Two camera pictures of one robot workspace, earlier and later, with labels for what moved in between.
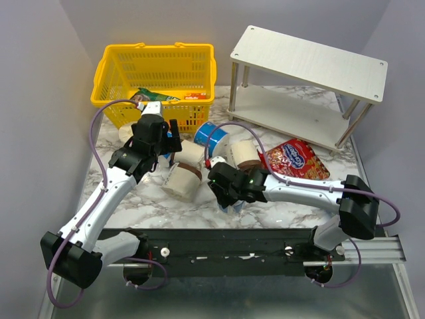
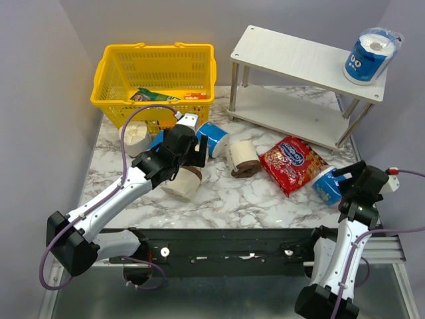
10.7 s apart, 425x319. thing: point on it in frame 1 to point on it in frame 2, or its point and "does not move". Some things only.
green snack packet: x=145 y=95 does not move
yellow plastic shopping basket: x=186 y=72 does not move
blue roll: x=236 y=207 to x=372 y=50
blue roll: x=202 y=135 does not move
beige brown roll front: x=183 y=182 does not move
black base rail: x=230 y=252 does not move
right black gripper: x=223 y=201 to x=356 y=170
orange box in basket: x=195 y=96 does not move
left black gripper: x=174 y=144 to x=201 y=158
